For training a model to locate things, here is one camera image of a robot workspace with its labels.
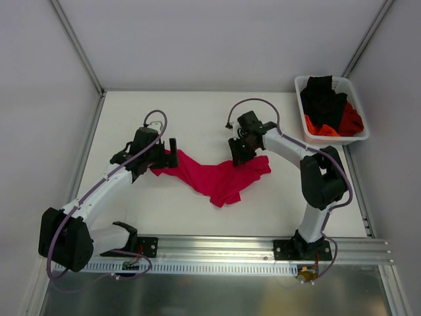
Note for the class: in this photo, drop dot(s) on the aluminium frame post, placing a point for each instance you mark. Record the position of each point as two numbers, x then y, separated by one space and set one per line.
76 45
368 36

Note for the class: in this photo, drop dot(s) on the pink t shirt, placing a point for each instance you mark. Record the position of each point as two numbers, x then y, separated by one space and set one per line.
223 182

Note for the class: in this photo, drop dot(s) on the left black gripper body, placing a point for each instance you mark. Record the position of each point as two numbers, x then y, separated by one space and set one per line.
163 153

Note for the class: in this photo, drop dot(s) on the orange t shirt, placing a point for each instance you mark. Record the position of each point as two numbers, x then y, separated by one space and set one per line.
323 130

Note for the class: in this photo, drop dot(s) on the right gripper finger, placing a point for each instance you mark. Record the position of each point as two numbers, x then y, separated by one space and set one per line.
239 157
235 148

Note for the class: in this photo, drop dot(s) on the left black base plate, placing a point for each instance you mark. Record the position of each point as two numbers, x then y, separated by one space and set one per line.
147 246

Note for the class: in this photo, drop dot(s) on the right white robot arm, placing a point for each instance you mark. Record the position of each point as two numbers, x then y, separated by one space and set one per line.
323 182

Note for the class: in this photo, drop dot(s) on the left aluminium frame post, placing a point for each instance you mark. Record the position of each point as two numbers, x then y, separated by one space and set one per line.
76 45

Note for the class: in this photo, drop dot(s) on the right aluminium frame post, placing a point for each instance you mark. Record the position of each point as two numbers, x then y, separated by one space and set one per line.
368 36

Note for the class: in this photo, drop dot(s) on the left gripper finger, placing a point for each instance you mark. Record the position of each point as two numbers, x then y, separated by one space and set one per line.
173 160
163 157

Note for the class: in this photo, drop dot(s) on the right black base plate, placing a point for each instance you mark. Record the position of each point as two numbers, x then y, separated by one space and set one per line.
296 250

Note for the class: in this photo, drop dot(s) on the aluminium mounting rail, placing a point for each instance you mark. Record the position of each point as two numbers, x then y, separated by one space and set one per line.
230 249

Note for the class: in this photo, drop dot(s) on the red t shirt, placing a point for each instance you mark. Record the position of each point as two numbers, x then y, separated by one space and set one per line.
351 122

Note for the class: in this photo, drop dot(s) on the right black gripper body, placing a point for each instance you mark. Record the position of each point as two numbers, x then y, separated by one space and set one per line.
241 149

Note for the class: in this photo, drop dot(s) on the white plastic basket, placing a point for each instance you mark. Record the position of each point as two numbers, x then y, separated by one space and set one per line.
340 85

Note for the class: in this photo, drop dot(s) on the black t shirt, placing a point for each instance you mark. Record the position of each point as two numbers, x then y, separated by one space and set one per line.
322 104

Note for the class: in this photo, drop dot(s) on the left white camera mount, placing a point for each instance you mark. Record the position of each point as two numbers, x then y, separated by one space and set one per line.
156 125

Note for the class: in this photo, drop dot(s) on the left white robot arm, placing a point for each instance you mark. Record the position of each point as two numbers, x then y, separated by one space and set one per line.
66 234

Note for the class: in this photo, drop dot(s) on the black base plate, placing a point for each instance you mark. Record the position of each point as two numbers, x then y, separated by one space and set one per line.
296 250
147 246

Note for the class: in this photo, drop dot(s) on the white slotted cable duct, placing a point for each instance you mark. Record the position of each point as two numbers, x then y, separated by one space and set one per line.
192 268

